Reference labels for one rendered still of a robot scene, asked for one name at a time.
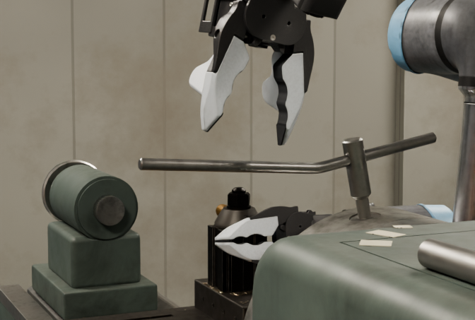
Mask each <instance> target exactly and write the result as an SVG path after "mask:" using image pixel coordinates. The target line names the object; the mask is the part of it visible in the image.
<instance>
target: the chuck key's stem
mask: <svg viewBox="0 0 475 320"><path fill-rule="evenodd" d="M342 145H343V149H344V155H346V156H348V157H349V158H350V160H351V164H350V165H349V166H347V167H346V171H347V175H348V183H349V188H350V192H351V197H353V198H354V199H355V200H356V208H357V212H358V219H361V220H365V219H368V218H373V216H371V212H370V204H369V200H368V197H369V195H371V189H370V180H369V176H368V168H367V163H366V159H365V150H364V145H363V139H362V138H361V137H353V138H347V139H345V140H343V142H342Z"/></svg>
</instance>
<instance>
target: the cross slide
mask: <svg viewBox="0 0 475 320"><path fill-rule="evenodd" d="M68 320H213V319H212V318H210V317H208V316H207V315H205V314H204V313H202V312H200V311H199V310H198V309H196V308H195V307H194V306H190V307H178V308H171V309H159V310H152V311H145V312H132V313H126V314H113V315H107V316H94V317H88V318H80V319H68Z"/></svg>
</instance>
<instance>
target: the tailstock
mask: <svg viewBox="0 0 475 320"><path fill-rule="evenodd" d="M42 201H43V203H44V206H45V208H46V210H47V212H48V213H49V214H50V215H51V216H52V217H53V218H54V219H56V220H58V221H54V222H50V223H49V224H48V227H47V236H48V263H40V264H34V265H32V288H33V290H34V291H35V292H36V293H37V294H38V295H39V296H41V298H42V299H43V300H44V301H45V302H46V303H48V305H49V306H50V307H51V308H53V310H54V311H55V312H56V313H58V315H60V317H61V318H62V319H63V320H68V319H80V318H83V317H84V318H88V317H94V316H107V315H113V314H126V313H132V312H145V311H152V310H157V308H158V286H157V285H156V284H155V283H154V282H152V281H151V280H149V279H147V278H146V277H144V276H143V275H141V248H140V236H139V234H138V233H137V232H135V231H133V230H131V227H132V226H133V224H134V222H135V220H136V217H137V213H138V201H137V197H136V194H135V193H134V190H133V189H132V188H131V187H130V186H129V185H128V184H127V183H126V182H125V181H124V180H122V179H120V178H118V177H115V176H112V175H111V174H108V173H105V172H102V171H100V170H98V169H97V168H96V167H94V166H93V165H91V164H90V163H88V162H85V161H82V160H67V161H65V162H62V163H60V164H58V165H57V166H55V167H54V168H53V169H52V170H51V171H50V172H49V173H48V175H47V176H46V178H45V180H44V183H43V185H42Z"/></svg>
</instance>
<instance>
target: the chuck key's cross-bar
mask: <svg viewBox="0 0 475 320"><path fill-rule="evenodd" d="M436 140H437V137H436V135H435V134H434V133H433V132H430V133H427V134H423V135H420V136H415V137H412V138H407V139H404V140H401V141H396V142H393V143H388V144H385V145H383V146H378V147H374V148H370V149H367V150H365V159H366V161H369V160H373V159H376V158H381V157H384V156H387V155H391V154H395V153H399V152H402V151H405V150H410V149H413V148H417V147H421V146H425V145H428V144H431V143H435V142H436ZM350 164H351V160H350V158H349V157H348V156H346V155H343V156H341V157H337V158H332V159H329V160H325V161H321V162H272V161H245V160H193V159H165V158H140V159H139V161H138V167H139V169H140V170H160V171H193V172H256V173H289V174H319V173H324V172H328V171H332V170H337V169H339V168H342V167H347V166H349V165H350Z"/></svg>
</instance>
